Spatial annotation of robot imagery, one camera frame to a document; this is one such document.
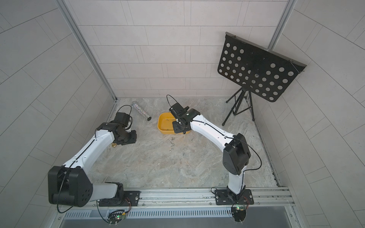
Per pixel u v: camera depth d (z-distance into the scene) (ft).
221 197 2.33
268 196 2.41
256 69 2.33
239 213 2.26
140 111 3.44
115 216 2.22
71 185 1.28
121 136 2.14
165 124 3.18
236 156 1.48
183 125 1.96
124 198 2.27
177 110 2.07
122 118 2.14
